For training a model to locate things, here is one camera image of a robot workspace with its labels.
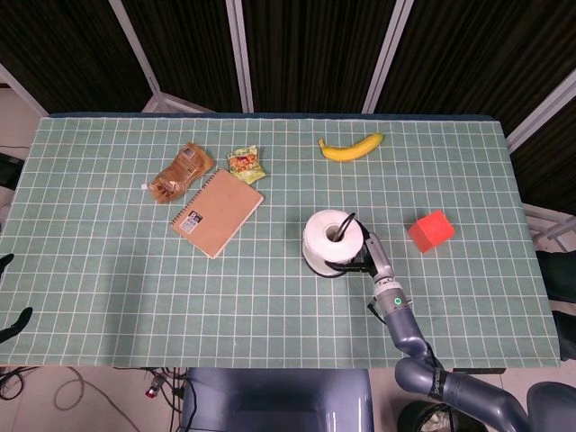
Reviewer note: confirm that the dark folding screen white frame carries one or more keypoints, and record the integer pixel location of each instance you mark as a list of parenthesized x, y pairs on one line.
[(315, 54)]

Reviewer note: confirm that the black trash bin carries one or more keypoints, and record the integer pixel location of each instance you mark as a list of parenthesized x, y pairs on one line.
[(414, 419)]

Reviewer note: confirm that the yellow banana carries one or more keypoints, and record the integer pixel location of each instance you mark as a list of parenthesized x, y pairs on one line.
[(346, 153)]

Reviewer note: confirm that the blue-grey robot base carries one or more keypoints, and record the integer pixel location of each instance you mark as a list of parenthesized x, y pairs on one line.
[(270, 396)]

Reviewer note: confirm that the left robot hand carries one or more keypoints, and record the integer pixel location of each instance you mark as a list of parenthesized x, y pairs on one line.
[(18, 321)]

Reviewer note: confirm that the white toilet paper roll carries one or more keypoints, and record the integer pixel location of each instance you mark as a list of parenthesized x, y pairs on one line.
[(318, 230)]

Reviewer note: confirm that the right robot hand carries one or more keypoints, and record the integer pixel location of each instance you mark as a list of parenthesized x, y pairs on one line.
[(379, 258)]

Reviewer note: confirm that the black chair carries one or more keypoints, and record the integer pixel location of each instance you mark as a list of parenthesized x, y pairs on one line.
[(560, 274)]

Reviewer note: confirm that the white metal frame foot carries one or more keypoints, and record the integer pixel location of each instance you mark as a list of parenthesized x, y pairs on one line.
[(546, 222)]

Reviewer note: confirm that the brown spiral notebook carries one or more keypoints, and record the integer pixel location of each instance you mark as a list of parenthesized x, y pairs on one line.
[(216, 213)]

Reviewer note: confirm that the red and black plug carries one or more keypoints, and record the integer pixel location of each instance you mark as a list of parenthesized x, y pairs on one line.
[(153, 388)]

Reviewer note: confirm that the green grid tablecloth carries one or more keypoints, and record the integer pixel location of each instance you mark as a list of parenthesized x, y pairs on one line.
[(270, 306)]

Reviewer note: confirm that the brown sauce pouch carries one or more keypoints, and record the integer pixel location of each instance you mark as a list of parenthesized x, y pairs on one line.
[(180, 175)]

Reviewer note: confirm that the red foam cube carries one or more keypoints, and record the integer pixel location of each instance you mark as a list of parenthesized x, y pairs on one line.
[(432, 231)]

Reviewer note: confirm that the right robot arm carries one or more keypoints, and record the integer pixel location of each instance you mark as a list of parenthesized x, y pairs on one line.
[(405, 328)]

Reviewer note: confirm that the black box on floor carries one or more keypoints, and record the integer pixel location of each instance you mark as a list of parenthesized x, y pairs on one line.
[(9, 171)]

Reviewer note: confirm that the green snack packet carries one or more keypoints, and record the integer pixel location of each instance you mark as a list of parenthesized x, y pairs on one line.
[(245, 164)]

